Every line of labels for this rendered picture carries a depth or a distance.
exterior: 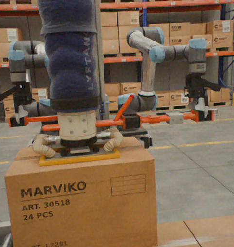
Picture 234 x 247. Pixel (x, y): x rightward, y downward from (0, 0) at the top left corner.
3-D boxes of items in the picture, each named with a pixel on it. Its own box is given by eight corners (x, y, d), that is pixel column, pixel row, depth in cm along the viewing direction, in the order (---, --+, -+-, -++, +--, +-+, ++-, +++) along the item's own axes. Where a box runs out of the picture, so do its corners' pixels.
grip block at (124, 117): (124, 130, 135) (123, 117, 133) (120, 125, 144) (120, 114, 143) (142, 128, 136) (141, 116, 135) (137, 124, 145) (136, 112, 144)
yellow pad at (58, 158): (39, 167, 122) (37, 155, 121) (41, 159, 132) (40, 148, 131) (120, 158, 127) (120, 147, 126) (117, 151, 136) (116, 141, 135)
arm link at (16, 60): (24, 50, 155) (23, 49, 147) (26, 72, 157) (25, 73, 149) (7, 50, 153) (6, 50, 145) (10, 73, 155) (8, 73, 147)
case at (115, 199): (15, 269, 123) (4, 175, 115) (29, 219, 161) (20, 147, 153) (158, 246, 132) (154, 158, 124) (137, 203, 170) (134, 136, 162)
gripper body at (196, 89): (184, 98, 146) (183, 73, 144) (201, 97, 147) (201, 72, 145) (190, 100, 139) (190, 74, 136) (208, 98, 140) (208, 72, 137)
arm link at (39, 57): (51, 56, 207) (55, 73, 163) (34, 57, 204) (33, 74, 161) (49, 38, 202) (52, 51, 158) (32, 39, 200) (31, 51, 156)
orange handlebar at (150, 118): (16, 136, 129) (15, 128, 129) (26, 123, 159) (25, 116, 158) (216, 118, 143) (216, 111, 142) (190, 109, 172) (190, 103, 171)
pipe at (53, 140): (38, 157, 123) (37, 144, 122) (44, 142, 147) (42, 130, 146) (119, 148, 128) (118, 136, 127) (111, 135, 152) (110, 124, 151)
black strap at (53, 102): (48, 110, 121) (47, 101, 120) (51, 103, 144) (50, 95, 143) (103, 106, 125) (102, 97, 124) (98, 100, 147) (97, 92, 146)
